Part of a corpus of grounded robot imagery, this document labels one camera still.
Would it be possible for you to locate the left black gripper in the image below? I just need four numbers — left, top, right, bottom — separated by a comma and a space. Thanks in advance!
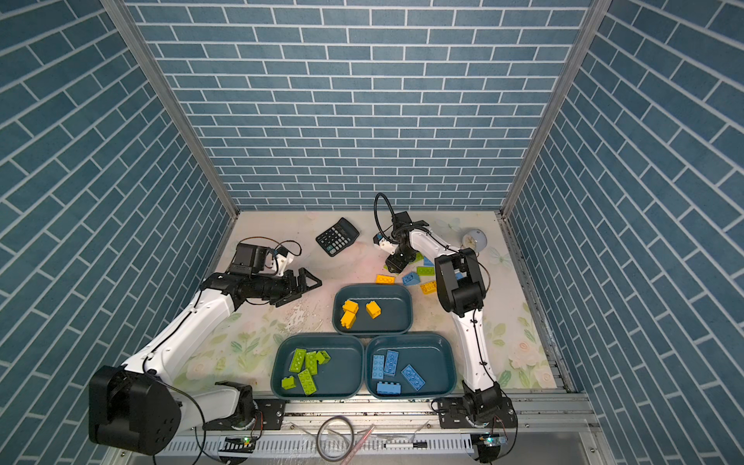
250, 266, 322, 305

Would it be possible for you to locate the blue sloped lego brick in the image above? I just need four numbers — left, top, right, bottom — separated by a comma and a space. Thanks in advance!
401, 272, 420, 286

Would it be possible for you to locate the yellow square lego brick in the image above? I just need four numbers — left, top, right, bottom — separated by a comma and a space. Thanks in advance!
340, 312, 357, 329

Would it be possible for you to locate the small yellow lego brick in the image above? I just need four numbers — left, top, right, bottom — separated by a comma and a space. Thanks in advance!
365, 300, 382, 320

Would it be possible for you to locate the small green lego brick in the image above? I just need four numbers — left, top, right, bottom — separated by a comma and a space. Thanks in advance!
316, 350, 331, 365

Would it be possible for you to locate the blue lego brick top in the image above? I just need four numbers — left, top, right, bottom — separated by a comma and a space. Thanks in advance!
376, 381, 402, 396

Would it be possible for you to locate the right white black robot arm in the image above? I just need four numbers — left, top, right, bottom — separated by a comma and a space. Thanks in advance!
375, 212, 518, 431

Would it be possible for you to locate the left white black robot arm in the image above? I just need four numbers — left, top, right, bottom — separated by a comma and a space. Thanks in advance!
88, 243, 322, 456

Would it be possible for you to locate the yellow flat lego plate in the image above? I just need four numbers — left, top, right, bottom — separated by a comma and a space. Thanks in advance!
420, 281, 437, 296

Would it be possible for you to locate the top teal plastic bin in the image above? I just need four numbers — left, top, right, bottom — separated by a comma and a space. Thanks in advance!
332, 284, 413, 337

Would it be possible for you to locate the black desk calculator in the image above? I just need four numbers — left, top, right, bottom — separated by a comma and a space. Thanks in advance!
316, 217, 360, 257

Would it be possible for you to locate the bottom left teal bin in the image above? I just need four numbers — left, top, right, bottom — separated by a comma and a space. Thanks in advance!
269, 332, 364, 400

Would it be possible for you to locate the bottom right teal bin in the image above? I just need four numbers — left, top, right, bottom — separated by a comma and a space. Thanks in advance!
365, 332, 457, 399

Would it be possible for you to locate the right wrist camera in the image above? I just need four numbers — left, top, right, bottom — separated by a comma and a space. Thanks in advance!
373, 233, 397, 255

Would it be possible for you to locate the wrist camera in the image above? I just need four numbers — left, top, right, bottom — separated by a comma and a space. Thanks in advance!
270, 247, 295, 277
373, 233, 397, 255

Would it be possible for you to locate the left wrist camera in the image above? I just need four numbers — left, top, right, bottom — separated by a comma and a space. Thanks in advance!
270, 247, 295, 277

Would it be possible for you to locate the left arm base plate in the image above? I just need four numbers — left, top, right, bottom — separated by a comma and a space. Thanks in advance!
254, 398, 287, 431

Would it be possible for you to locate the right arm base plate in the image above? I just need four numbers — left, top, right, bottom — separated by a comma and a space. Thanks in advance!
430, 396, 518, 429

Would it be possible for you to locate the coiled grey cable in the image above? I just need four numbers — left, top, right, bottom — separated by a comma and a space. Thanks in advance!
315, 415, 356, 463

